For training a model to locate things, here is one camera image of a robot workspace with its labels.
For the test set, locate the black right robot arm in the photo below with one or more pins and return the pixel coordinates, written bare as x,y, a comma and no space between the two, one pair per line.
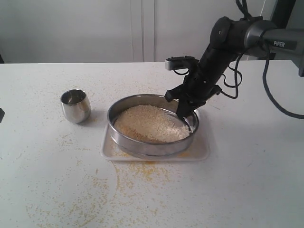
229,41

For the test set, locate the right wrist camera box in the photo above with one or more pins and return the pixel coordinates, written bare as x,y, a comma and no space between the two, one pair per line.
183,62

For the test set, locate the white rice grains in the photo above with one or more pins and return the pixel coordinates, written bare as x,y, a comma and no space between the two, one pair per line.
150,124

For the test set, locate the round steel mesh sieve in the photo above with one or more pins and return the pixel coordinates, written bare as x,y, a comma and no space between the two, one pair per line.
140,149

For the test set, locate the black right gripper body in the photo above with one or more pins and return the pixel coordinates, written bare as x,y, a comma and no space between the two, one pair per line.
200,84

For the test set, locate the white rectangular plastic tray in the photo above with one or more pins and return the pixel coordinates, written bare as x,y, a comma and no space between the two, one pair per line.
204,129

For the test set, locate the stainless steel cup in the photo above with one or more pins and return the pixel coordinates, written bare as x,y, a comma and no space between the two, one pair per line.
75,105

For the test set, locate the yellow millet pile on tray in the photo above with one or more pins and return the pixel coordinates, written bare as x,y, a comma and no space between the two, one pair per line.
198,150

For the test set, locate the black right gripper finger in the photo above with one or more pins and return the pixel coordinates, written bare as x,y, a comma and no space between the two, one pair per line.
186,107
178,93

